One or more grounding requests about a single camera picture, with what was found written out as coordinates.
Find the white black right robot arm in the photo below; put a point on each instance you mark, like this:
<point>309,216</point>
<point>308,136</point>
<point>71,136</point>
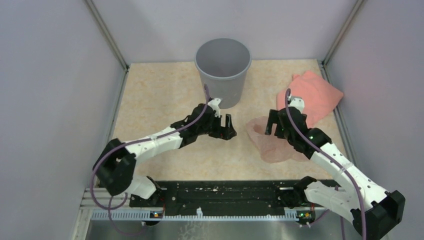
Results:
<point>371,209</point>

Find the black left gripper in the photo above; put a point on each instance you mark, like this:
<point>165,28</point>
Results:
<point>226,132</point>

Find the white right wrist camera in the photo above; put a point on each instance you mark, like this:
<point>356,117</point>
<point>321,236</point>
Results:
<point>296,102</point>

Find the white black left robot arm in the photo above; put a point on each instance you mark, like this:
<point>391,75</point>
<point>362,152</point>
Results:
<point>115,168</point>

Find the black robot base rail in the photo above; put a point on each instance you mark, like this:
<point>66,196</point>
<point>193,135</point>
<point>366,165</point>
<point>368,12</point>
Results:
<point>232,198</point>

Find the translucent pink trash bag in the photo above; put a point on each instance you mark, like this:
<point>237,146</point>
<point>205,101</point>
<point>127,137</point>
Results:
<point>271,149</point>

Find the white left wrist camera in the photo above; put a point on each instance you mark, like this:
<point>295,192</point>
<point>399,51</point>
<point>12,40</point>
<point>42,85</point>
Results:
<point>214,103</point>

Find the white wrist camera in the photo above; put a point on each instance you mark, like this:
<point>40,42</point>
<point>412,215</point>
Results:
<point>296,102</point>
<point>214,103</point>

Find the grey plastic trash bin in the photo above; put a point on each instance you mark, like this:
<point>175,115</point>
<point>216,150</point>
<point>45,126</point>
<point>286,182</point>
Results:
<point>222,64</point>

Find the folded pink cloth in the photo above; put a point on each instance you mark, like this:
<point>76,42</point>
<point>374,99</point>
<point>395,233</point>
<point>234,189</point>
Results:
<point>319,96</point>

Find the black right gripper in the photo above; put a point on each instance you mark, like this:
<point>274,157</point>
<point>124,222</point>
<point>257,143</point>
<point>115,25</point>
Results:
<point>273,118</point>

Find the white slotted cable duct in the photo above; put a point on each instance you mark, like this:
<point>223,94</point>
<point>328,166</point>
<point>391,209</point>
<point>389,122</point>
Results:
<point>151,216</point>

